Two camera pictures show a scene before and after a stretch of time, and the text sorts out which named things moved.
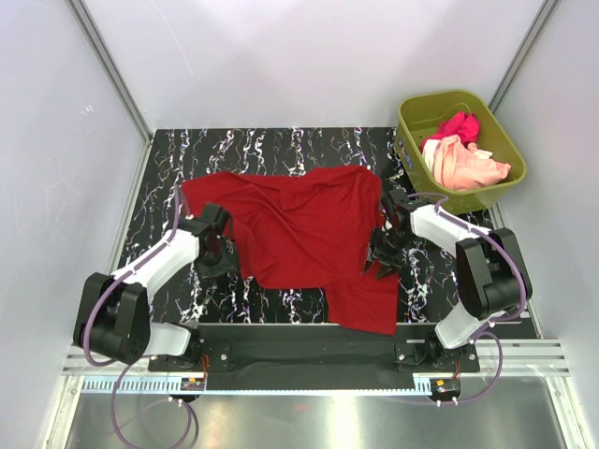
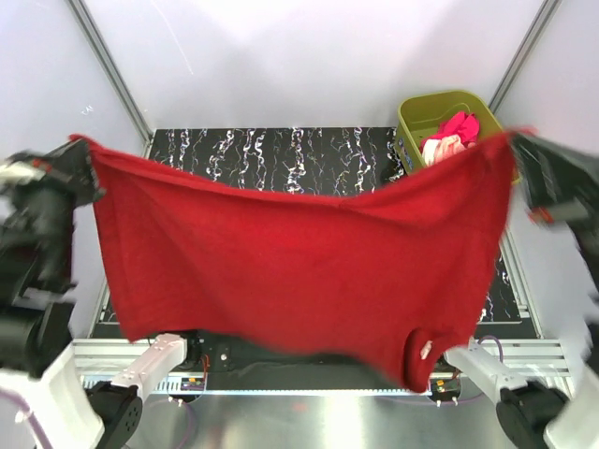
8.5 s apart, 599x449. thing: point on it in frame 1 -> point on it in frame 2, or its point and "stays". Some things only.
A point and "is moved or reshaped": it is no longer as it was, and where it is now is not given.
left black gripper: [225, 267] -> [69, 164]
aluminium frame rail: [494, 359] stays
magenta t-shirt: [463, 124] stays
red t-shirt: [308, 229] is moved or reshaped
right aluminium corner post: [518, 63] stays
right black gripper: [389, 263] -> [559, 181]
